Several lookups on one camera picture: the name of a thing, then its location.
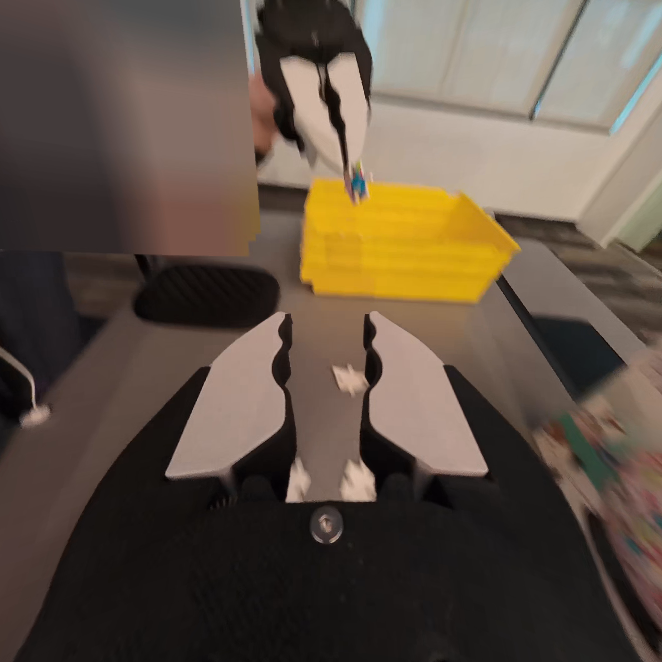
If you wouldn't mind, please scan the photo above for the white jigsaw piece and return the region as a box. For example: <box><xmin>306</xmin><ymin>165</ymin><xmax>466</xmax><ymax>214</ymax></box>
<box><xmin>330</xmin><ymin>363</ymin><xmax>371</xmax><ymax>396</ymax></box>
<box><xmin>339</xmin><ymin>462</ymin><xmax>377</xmax><ymax>503</ymax></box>
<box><xmin>285</xmin><ymin>460</ymin><xmax>314</xmax><ymax>504</ymax></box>

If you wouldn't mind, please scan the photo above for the colourful puzzle box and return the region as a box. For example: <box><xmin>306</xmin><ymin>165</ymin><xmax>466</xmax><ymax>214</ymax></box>
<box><xmin>531</xmin><ymin>352</ymin><xmax>662</xmax><ymax>626</ymax></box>

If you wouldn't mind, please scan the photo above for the white hoodie drawstring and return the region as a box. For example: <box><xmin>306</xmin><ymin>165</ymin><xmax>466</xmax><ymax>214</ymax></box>
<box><xmin>0</xmin><ymin>347</ymin><xmax>52</xmax><ymax>429</ymax></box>

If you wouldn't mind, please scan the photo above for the person's left hand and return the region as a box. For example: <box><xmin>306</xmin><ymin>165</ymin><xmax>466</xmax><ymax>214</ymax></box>
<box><xmin>249</xmin><ymin>75</ymin><xmax>282</xmax><ymax>159</ymax></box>

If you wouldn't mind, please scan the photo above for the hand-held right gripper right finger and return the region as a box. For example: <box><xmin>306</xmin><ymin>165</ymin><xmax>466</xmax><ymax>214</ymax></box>
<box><xmin>360</xmin><ymin>310</ymin><xmax>489</xmax><ymax>497</ymax></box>

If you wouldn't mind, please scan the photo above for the yellow plastic bin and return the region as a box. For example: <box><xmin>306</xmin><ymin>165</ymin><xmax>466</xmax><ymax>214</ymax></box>
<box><xmin>299</xmin><ymin>177</ymin><xmax>522</xmax><ymax>305</ymax></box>

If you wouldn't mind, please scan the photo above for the black quilted pad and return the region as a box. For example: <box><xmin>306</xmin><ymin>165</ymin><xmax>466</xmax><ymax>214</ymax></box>
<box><xmin>132</xmin><ymin>263</ymin><xmax>281</xmax><ymax>329</ymax></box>

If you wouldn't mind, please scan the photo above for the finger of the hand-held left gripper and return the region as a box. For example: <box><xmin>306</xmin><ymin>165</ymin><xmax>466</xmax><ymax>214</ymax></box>
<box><xmin>278</xmin><ymin>56</ymin><xmax>351</xmax><ymax>174</ymax></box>
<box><xmin>330</xmin><ymin>52</ymin><xmax>374</xmax><ymax>174</ymax></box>

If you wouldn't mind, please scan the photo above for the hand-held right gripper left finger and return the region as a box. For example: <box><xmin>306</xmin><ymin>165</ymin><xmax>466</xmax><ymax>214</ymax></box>
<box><xmin>166</xmin><ymin>311</ymin><xmax>295</xmax><ymax>497</ymax></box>

